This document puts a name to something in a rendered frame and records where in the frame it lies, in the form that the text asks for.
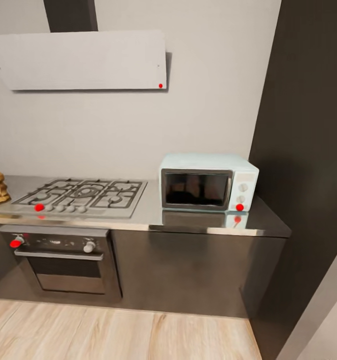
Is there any microwave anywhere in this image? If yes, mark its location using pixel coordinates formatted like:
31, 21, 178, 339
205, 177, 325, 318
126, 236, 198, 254
159, 153, 259, 212

